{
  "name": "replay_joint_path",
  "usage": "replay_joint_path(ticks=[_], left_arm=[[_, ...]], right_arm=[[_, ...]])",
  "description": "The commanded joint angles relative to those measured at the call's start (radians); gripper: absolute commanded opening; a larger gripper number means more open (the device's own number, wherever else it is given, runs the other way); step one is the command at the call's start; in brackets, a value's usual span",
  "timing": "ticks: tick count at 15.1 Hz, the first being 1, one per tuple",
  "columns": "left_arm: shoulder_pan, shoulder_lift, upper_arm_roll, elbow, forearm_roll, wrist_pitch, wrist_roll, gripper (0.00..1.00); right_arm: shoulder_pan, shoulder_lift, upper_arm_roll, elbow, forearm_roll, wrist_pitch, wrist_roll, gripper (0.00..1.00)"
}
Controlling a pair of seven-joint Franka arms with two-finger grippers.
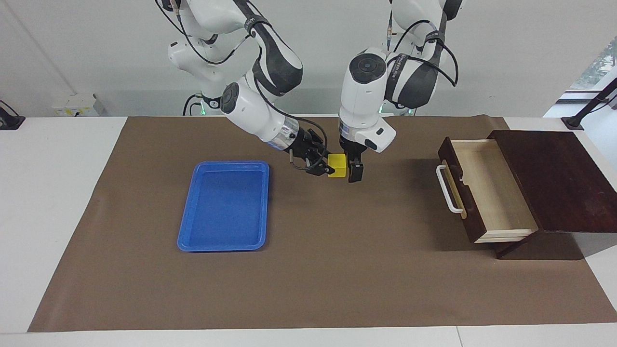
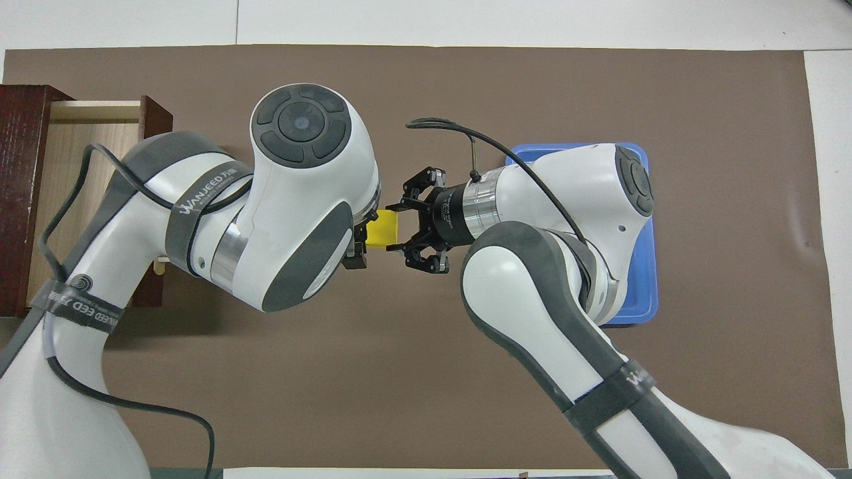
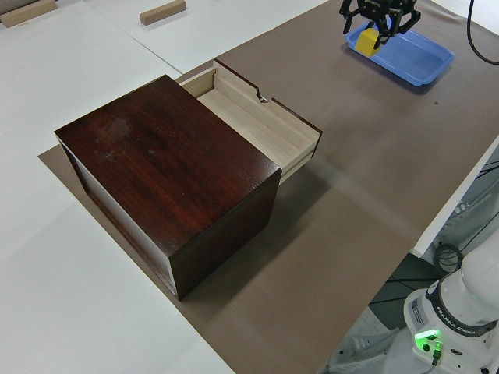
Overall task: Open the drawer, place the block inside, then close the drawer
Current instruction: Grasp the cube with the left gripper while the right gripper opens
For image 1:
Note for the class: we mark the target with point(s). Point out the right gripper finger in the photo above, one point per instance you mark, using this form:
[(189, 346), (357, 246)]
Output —
[(322, 168), (320, 142)]

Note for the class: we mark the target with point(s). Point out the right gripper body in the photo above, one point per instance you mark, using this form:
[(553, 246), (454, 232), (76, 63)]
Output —
[(302, 144)]

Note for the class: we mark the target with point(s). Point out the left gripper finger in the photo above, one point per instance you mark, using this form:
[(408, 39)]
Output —
[(355, 173)]

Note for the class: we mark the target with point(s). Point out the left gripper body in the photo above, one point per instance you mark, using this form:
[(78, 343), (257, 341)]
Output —
[(351, 150)]

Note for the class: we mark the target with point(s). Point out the yellow block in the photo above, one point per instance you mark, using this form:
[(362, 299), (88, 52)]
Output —
[(338, 166)]

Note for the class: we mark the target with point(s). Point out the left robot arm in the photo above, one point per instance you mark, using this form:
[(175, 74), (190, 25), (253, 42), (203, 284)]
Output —
[(361, 96)]

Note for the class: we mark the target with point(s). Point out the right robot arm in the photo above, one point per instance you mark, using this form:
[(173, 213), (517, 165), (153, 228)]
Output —
[(250, 108)]

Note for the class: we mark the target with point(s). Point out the wooden drawer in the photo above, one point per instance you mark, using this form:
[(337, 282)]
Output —
[(496, 193)]

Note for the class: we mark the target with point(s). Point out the dark wooden drawer cabinet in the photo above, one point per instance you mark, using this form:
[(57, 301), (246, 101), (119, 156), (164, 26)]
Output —
[(554, 183)]

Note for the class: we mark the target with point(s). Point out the blue plastic tray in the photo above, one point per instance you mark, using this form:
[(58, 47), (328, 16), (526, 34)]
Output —
[(224, 207)]

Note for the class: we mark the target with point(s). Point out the white box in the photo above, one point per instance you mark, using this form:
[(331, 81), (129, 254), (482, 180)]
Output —
[(77, 107)]

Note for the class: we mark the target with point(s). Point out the black stand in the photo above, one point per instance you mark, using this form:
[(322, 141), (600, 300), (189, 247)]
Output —
[(9, 120), (590, 106)]

